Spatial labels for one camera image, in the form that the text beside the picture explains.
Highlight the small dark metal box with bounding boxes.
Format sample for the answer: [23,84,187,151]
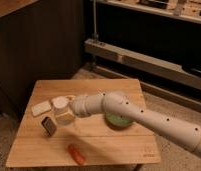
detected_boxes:
[41,117,57,136]

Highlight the white eraser block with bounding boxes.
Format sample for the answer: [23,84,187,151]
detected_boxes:
[31,101,51,117]

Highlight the grey metal shelf rack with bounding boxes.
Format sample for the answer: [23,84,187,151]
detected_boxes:
[83,0,201,112]

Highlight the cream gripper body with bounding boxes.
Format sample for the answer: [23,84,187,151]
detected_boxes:
[55,95,75,125]

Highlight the orange carrot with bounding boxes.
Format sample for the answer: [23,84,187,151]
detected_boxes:
[67,144,85,165]

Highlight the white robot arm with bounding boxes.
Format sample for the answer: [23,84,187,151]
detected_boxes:
[54,91,201,158]

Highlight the wooden table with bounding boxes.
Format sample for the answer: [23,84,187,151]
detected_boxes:
[6,79,161,168]

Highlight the green bowl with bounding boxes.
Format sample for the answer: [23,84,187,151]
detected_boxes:
[105,113,133,128]

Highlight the white ceramic cup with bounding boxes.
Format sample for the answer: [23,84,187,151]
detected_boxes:
[52,96,69,115]

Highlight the dark wooden cabinet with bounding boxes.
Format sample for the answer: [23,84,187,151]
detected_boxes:
[0,0,84,116]

